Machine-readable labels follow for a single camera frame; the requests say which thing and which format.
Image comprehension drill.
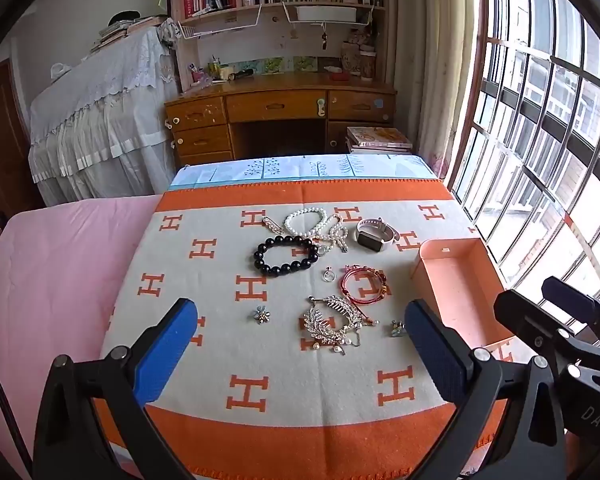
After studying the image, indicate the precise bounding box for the orange white letter-print blanket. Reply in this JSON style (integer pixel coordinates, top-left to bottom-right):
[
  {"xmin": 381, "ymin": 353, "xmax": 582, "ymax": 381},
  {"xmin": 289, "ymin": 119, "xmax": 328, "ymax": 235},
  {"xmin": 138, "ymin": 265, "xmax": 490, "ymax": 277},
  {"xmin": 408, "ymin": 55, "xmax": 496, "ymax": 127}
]
[{"xmin": 92, "ymin": 180, "xmax": 513, "ymax": 480}]

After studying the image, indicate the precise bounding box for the white strap smart watch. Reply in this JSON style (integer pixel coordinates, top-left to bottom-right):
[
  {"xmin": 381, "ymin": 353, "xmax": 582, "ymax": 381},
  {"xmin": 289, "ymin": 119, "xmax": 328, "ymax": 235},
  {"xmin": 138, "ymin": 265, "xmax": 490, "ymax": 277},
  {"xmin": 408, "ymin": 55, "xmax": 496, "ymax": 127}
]
[{"xmin": 356, "ymin": 217, "xmax": 401, "ymax": 249}]

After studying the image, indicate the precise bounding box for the metal window grille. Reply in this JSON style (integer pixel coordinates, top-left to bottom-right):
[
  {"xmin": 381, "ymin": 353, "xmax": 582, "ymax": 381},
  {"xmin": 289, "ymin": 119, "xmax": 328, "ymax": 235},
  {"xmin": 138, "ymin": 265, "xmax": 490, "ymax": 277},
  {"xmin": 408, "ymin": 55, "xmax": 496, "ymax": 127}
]
[{"xmin": 447, "ymin": 0, "xmax": 600, "ymax": 321}]

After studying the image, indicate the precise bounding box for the black bead bracelet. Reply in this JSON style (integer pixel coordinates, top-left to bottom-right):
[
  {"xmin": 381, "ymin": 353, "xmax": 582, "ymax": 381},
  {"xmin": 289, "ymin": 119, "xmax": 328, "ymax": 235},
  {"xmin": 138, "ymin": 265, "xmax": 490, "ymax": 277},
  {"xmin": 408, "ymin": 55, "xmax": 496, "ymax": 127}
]
[{"xmin": 254, "ymin": 236, "xmax": 319, "ymax": 278}]

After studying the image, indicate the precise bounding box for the beige curtain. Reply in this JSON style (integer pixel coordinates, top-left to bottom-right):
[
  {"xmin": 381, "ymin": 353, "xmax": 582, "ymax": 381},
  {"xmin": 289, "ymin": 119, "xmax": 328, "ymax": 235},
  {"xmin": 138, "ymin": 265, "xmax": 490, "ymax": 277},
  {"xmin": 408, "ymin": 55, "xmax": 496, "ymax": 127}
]
[{"xmin": 387, "ymin": 0, "xmax": 483, "ymax": 181}]

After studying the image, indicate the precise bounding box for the orange box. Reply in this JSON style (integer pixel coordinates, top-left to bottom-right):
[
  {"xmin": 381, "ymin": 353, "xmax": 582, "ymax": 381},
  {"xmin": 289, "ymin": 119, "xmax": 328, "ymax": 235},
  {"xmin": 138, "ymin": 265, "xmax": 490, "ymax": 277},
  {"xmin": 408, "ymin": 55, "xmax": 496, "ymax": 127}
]
[{"xmin": 411, "ymin": 238, "xmax": 516, "ymax": 346}]

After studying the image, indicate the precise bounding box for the white wire hanging basket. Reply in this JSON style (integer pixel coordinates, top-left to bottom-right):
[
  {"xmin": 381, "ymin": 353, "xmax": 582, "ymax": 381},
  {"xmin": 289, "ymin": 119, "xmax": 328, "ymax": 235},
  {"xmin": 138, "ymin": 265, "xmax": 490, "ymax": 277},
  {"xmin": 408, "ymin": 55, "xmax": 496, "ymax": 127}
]
[
  {"xmin": 281, "ymin": 1, "xmax": 376, "ymax": 27},
  {"xmin": 177, "ymin": 4, "xmax": 263, "ymax": 40}
]

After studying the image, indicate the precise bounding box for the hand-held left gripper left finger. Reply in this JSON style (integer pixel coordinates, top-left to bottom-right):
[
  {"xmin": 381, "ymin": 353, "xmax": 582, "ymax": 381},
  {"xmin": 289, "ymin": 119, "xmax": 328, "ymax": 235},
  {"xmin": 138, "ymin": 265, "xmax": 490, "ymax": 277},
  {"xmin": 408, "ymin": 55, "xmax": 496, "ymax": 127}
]
[{"xmin": 32, "ymin": 298, "xmax": 199, "ymax": 480}]

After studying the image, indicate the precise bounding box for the white pearl bracelet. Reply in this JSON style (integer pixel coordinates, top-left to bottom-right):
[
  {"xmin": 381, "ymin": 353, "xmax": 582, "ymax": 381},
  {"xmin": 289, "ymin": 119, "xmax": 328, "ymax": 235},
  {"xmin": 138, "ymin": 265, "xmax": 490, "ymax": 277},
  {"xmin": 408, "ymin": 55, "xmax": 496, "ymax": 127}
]
[{"xmin": 283, "ymin": 208, "xmax": 328, "ymax": 237}]

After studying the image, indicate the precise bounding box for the red rope bracelet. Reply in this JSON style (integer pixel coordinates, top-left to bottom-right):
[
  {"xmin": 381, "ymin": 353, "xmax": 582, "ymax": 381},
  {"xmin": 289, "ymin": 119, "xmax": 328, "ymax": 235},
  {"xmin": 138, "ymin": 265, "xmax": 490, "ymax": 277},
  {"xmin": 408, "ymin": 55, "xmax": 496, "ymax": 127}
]
[{"xmin": 341, "ymin": 264, "xmax": 388, "ymax": 305}]

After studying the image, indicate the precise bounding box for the white tray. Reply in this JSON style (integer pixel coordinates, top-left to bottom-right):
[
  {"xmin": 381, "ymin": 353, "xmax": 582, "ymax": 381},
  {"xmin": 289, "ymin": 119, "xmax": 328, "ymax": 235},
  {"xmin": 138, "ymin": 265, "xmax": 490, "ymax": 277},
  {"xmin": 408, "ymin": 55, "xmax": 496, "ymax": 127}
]
[{"xmin": 296, "ymin": 6, "xmax": 357, "ymax": 22}]

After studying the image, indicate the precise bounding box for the silver bow brooch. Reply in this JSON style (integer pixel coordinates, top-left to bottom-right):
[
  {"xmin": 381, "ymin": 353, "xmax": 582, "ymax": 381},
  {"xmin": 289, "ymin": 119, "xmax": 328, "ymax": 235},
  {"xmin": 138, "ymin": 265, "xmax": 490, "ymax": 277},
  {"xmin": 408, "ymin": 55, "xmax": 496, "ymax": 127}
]
[{"xmin": 312, "ymin": 214, "xmax": 350, "ymax": 256}]

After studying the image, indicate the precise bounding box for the brown wooden door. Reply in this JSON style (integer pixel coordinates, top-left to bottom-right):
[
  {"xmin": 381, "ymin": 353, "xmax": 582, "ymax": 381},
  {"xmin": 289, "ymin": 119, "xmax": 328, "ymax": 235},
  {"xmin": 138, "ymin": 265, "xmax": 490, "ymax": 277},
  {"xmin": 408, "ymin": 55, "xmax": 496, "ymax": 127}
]
[{"xmin": 0, "ymin": 57, "xmax": 31, "ymax": 236}]

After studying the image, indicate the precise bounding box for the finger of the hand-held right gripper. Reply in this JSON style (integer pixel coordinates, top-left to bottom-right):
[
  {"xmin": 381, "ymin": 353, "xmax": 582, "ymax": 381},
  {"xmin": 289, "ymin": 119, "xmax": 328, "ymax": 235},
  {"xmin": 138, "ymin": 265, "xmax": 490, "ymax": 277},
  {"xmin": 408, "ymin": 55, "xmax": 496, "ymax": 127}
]
[
  {"xmin": 541, "ymin": 276, "xmax": 600, "ymax": 348},
  {"xmin": 494, "ymin": 290, "xmax": 596, "ymax": 366}
]

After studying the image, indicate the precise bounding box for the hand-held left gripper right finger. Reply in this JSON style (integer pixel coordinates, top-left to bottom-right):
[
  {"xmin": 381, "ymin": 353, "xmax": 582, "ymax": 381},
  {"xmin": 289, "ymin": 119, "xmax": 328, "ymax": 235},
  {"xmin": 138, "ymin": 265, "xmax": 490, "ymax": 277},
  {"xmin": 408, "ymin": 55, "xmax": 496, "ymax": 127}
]
[{"xmin": 404, "ymin": 299, "xmax": 567, "ymax": 480}]

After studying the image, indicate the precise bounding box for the wooden desk with drawers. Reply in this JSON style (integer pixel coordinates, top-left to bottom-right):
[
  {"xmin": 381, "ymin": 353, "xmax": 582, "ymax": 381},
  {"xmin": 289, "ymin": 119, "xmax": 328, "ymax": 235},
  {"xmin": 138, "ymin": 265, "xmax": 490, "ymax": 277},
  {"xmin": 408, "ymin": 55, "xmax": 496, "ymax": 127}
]
[{"xmin": 164, "ymin": 71, "xmax": 398, "ymax": 167}]

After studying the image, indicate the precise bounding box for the pile of books and papers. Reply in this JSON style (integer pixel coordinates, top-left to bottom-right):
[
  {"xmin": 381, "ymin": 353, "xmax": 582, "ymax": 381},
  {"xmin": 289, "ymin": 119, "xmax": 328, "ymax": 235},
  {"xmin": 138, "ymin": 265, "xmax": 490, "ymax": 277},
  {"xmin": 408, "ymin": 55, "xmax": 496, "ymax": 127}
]
[{"xmin": 90, "ymin": 10, "xmax": 168, "ymax": 53}]

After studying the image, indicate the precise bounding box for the stack of large books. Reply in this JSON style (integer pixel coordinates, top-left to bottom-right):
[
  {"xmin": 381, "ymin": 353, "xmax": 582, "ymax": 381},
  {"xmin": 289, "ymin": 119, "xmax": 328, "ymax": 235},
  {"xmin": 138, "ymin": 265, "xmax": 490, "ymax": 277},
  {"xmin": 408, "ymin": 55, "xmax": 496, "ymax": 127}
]
[{"xmin": 345, "ymin": 126, "xmax": 414, "ymax": 155}]

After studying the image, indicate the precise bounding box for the pink bedsheet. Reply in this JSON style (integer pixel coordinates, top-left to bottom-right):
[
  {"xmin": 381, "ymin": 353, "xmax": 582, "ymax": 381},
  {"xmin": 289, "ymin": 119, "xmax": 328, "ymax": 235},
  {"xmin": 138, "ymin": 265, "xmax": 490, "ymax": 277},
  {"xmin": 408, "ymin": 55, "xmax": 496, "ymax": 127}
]
[{"xmin": 0, "ymin": 195, "xmax": 163, "ymax": 480}]

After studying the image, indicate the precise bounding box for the rhinestone leaf brooch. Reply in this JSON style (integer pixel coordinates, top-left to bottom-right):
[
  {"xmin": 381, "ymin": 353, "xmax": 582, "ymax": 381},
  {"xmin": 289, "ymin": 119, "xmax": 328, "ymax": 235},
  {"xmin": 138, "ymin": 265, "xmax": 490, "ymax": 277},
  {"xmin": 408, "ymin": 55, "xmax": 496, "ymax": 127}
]
[{"xmin": 300, "ymin": 296, "xmax": 381, "ymax": 357}]

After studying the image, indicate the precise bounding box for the light blue leaf-print sheet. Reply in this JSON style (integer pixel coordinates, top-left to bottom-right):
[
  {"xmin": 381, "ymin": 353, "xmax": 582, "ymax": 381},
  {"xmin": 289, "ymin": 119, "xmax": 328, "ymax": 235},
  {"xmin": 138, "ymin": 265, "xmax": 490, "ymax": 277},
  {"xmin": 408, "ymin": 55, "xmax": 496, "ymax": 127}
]
[{"xmin": 169, "ymin": 154, "xmax": 438, "ymax": 191}]

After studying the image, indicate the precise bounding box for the wooden bookshelf hutch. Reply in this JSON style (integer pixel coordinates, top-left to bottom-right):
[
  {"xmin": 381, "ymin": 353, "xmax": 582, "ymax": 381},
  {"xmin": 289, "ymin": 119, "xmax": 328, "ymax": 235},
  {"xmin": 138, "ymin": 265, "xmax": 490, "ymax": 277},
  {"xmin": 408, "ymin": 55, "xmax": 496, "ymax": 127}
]
[{"xmin": 167, "ymin": 0, "xmax": 396, "ymax": 93}]

